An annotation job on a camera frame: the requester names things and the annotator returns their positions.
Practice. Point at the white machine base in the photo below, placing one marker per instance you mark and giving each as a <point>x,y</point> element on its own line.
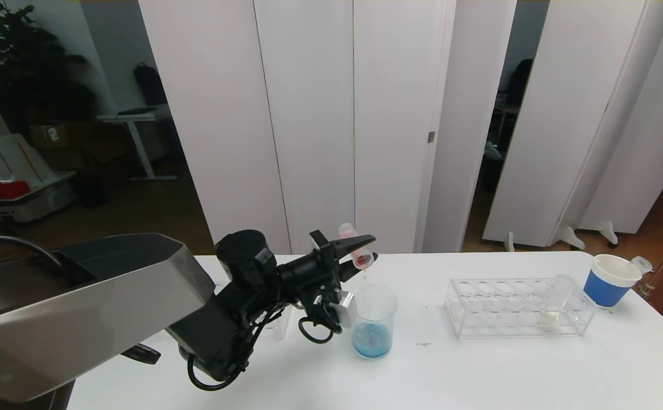
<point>15,165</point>

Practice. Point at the black backpack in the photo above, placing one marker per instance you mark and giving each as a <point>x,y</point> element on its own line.
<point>149,85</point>

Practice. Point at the brown cardboard box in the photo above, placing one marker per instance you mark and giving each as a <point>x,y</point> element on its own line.
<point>52,135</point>

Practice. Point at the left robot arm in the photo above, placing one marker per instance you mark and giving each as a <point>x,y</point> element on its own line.
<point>81,307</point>

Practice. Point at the white folding partition with hinge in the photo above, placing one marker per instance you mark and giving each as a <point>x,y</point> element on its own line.
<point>308,114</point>

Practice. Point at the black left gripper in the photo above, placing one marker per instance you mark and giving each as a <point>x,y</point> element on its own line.
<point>324,255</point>

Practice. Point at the clear acrylic test tube rack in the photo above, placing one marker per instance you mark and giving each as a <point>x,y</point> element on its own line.
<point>513,319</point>
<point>283,330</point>

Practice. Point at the test tube with red liquid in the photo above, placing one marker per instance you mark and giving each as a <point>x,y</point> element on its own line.
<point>362,259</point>

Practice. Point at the white folding partition with feet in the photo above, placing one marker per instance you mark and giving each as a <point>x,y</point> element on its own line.
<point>564,114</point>

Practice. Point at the clear plastic test tube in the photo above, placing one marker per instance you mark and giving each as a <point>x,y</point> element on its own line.
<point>641,264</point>

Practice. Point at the black chair behind partitions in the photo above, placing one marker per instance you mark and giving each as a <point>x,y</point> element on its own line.
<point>519,82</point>

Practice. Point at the test tube with yellowish liquid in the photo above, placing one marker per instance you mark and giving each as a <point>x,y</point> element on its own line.
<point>552,312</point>

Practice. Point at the white standing desk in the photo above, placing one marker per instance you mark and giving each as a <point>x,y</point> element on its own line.
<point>135,117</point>

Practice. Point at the black floor bin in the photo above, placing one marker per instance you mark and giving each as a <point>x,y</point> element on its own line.
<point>89,188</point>

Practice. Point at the clear glass beaker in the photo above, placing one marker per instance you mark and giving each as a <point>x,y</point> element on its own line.
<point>372,341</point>

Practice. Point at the dark green potted plant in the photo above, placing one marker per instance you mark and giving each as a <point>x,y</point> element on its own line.
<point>29,68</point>

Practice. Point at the blue and white paper cup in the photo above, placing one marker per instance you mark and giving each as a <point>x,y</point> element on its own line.
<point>603,288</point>

